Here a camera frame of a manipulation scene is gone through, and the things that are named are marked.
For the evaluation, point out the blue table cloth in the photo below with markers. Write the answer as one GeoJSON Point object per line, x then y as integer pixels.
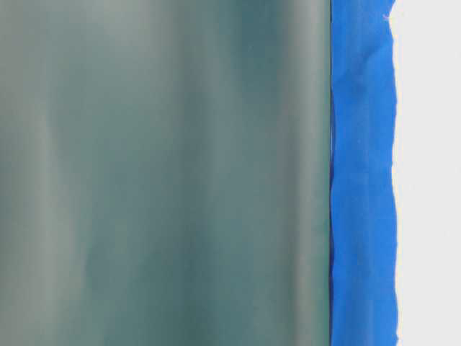
{"type": "Point", "coordinates": [363, 218]}

